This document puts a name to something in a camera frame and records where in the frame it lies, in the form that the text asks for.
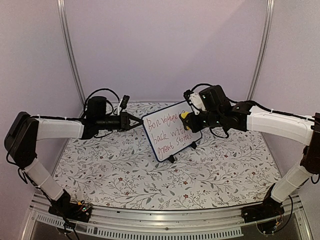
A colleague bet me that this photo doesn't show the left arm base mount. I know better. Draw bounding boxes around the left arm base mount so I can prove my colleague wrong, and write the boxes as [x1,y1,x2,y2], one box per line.
[48,200,93,223]

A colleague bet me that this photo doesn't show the left aluminium frame post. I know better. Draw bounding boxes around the left aluminium frame post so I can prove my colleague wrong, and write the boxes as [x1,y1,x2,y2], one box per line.
[56,0,86,105]

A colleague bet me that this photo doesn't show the aluminium frame post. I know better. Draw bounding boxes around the aluminium frame post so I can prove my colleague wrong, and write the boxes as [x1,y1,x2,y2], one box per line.
[246,0,275,100]
[56,0,86,105]

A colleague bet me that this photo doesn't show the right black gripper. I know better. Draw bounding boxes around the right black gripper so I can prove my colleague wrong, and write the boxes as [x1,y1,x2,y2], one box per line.
[183,110,223,133]

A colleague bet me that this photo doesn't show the yellow black eraser sponge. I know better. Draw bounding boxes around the yellow black eraser sponge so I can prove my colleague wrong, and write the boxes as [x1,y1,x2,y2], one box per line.
[179,112,189,121]

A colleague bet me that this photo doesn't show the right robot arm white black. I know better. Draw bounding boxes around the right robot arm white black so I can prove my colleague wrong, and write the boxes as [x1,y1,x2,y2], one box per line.
[179,100,320,219]

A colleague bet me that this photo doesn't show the floral patterned table mat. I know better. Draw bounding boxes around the floral patterned table mat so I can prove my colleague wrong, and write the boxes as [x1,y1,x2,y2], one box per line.
[47,101,286,211]

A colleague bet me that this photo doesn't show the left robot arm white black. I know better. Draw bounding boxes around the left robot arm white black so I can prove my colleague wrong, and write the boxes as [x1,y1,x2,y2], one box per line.
[4,111,143,217]

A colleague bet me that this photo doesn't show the wire whiteboard stand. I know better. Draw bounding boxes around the wire whiteboard stand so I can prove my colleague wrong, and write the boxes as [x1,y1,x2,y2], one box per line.
[166,141,197,164]

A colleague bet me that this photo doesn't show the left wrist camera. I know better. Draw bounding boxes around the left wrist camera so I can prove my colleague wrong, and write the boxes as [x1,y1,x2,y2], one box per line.
[117,95,130,115]

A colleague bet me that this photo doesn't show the front aluminium rail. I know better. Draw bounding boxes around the front aluminium rail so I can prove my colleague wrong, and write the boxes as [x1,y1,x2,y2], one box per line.
[21,194,314,240]

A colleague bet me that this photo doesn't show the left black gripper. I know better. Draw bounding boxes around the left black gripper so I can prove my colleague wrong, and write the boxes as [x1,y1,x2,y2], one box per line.
[97,112,144,133]

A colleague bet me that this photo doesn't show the left black cable loop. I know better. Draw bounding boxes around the left black cable loop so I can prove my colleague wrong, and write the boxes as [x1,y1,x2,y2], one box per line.
[82,87,121,121]

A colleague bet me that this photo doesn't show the small blue-framed whiteboard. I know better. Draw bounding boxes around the small blue-framed whiteboard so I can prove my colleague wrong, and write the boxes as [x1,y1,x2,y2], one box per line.
[142,101,202,163]

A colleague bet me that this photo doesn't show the right aluminium frame post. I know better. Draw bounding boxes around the right aluminium frame post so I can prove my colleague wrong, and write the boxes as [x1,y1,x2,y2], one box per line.
[246,0,275,100]

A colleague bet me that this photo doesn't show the right black cable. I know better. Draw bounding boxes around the right black cable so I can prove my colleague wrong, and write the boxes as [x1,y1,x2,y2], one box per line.
[209,126,230,139]

